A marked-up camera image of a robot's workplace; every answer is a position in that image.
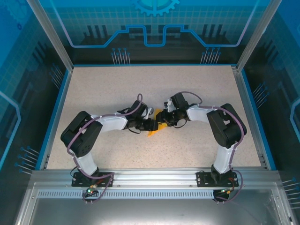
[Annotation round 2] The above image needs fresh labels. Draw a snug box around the orange paper sheet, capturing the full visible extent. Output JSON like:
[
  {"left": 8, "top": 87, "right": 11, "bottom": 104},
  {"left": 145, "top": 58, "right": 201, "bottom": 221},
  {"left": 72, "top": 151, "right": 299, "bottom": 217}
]
[{"left": 147, "top": 108, "right": 168, "bottom": 138}]

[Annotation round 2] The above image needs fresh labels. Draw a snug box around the blue table edge trim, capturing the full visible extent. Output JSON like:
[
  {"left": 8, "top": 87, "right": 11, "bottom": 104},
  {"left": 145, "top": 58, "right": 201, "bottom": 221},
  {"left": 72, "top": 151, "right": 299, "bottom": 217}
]
[
  {"left": 34, "top": 69, "right": 71, "bottom": 171},
  {"left": 240, "top": 69, "right": 278, "bottom": 171}
]

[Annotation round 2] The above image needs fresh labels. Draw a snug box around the grey metal tray panel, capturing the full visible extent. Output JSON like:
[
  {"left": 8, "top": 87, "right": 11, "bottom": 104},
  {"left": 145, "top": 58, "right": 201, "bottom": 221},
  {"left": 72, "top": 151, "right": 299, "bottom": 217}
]
[{"left": 14, "top": 182, "right": 295, "bottom": 225}]

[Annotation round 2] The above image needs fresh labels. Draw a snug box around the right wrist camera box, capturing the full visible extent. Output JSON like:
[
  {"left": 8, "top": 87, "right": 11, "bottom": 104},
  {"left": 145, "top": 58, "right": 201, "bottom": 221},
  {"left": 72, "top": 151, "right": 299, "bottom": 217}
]
[{"left": 163, "top": 98, "right": 176, "bottom": 112}]

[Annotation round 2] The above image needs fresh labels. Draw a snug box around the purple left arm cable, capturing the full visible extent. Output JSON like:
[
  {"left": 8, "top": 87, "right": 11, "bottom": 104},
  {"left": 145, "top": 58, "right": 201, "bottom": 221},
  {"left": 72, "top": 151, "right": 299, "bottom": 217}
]
[{"left": 67, "top": 93, "right": 143, "bottom": 204}]

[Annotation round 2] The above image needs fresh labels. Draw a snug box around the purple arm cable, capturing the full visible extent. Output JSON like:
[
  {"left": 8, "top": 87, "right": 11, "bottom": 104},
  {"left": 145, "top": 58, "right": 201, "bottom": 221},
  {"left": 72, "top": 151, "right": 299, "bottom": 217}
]
[
  {"left": 179, "top": 91, "right": 246, "bottom": 204},
  {"left": 67, "top": 93, "right": 143, "bottom": 204}
]

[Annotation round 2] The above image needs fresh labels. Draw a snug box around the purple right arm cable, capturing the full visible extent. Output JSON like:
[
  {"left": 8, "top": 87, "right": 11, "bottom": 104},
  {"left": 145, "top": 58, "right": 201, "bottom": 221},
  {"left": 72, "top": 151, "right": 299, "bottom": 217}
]
[{"left": 179, "top": 91, "right": 246, "bottom": 204}]

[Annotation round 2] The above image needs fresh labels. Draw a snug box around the aluminium mounting rail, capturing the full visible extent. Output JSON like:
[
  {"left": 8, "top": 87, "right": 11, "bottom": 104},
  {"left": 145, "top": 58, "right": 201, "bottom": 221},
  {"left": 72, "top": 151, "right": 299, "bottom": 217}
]
[{"left": 31, "top": 167, "right": 281, "bottom": 189}]

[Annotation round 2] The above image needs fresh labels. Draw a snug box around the slotted grey cable duct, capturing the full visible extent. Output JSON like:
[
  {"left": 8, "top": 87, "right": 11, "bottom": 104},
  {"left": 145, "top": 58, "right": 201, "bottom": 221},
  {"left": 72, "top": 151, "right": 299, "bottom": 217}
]
[{"left": 37, "top": 190, "right": 235, "bottom": 199}]

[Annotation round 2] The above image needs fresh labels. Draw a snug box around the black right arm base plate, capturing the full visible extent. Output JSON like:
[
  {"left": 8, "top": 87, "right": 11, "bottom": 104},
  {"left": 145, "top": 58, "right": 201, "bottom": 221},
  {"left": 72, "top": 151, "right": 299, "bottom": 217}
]
[{"left": 196, "top": 170, "right": 240, "bottom": 188}]

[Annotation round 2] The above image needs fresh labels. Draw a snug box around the cable connector with green light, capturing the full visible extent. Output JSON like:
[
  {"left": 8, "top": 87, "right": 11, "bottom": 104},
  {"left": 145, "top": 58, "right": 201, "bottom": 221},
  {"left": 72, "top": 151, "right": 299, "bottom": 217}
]
[
  {"left": 219, "top": 187, "right": 236, "bottom": 195},
  {"left": 84, "top": 184, "right": 104, "bottom": 197}
]

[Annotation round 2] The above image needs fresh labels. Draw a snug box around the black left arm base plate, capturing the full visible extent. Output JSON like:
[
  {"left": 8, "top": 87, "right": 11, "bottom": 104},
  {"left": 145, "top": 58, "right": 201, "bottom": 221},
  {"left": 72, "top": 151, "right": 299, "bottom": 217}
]
[{"left": 71, "top": 172, "right": 115, "bottom": 188}]

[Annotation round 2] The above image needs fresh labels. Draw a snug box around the aluminium frame post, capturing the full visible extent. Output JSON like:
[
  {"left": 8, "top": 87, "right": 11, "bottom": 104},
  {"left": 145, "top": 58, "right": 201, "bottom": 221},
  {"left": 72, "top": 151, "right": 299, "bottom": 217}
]
[
  {"left": 236, "top": 0, "right": 283, "bottom": 72},
  {"left": 26, "top": 0, "right": 75, "bottom": 71}
]

